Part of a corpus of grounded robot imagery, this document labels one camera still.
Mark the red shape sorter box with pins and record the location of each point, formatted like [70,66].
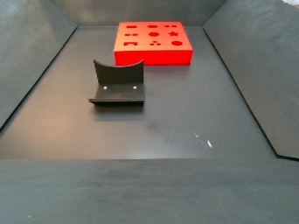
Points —
[157,42]

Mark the black curved holder bracket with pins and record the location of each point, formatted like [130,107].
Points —
[121,84]

